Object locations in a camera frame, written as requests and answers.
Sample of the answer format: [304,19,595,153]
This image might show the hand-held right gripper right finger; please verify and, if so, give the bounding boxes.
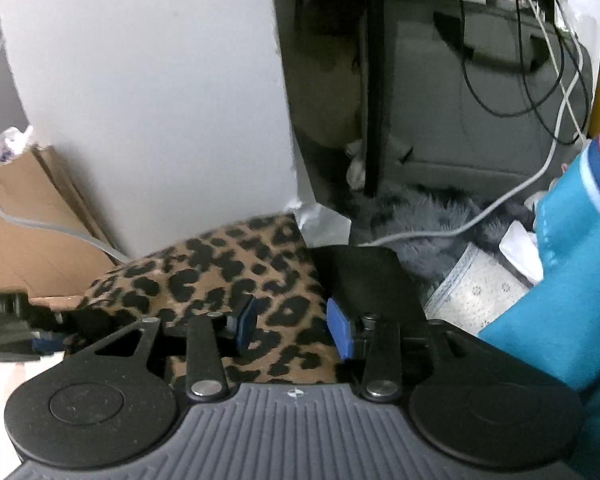
[326,297,486,404]

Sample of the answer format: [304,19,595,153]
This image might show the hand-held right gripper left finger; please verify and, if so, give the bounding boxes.
[66,294,260,404]

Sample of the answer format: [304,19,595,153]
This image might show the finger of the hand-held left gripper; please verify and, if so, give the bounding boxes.
[30,335,70,357]

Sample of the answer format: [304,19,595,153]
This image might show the leopard print garment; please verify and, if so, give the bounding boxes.
[62,212,351,386]

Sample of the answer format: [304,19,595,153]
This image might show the black folded cloth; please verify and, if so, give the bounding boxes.
[307,244,427,323]

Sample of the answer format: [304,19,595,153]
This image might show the large cardboard box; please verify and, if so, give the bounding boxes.
[0,145,126,308]

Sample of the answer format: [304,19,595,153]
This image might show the white patterned cloth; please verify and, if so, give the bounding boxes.
[424,242,532,337]

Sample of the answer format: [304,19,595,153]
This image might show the grey fluffy rug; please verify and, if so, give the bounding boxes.
[347,182,537,293]

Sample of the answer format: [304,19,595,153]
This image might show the white sock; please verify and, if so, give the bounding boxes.
[344,139,413,188]

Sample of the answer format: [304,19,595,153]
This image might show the purple packet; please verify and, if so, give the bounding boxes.
[0,126,33,167]

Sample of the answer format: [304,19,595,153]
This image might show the white tissue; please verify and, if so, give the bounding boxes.
[499,219,545,283]

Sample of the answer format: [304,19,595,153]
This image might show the teal printed garment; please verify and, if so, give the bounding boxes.
[477,110,600,480]

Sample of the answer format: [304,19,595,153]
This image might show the black pole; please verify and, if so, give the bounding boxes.
[362,0,387,197]

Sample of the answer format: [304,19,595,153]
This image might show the grey plastic bin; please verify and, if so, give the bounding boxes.
[387,0,595,188]

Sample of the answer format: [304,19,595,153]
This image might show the white cable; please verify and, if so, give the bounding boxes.
[0,37,131,263]
[360,0,588,248]

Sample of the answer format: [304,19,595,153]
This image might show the black cables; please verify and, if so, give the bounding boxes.
[455,0,586,121]

